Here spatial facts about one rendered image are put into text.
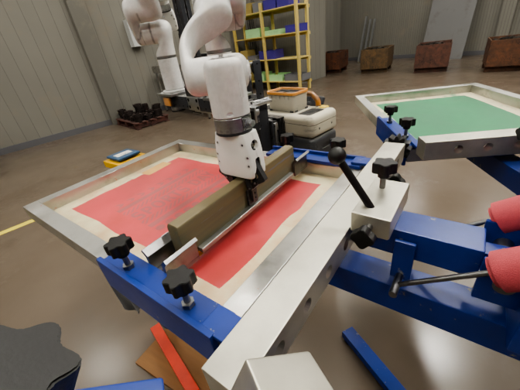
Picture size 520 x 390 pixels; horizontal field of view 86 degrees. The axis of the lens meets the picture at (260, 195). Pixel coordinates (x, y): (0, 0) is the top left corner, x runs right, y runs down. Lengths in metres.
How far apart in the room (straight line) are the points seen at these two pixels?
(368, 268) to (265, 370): 0.42
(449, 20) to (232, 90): 10.75
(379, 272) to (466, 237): 0.16
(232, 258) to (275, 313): 0.23
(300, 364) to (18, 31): 7.15
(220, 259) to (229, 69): 0.35
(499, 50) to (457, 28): 3.01
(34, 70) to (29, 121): 0.97
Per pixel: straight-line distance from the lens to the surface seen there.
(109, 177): 1.08
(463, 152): 0.88
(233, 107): 0.54
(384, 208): 0.46
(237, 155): 0.57
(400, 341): 1.62
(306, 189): 0.76
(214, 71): 0.53
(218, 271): 0.55
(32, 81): 7.17
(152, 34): 1.54
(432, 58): 8.62
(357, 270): 0.58
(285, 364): 0.19
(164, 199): 0.85
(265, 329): 0.35
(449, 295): 0.58
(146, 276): 0.52
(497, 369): 1.69
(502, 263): 0.43
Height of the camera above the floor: 1.33
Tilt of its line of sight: 30 degrees down
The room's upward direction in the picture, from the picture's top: 8 degrees counter-clockwise
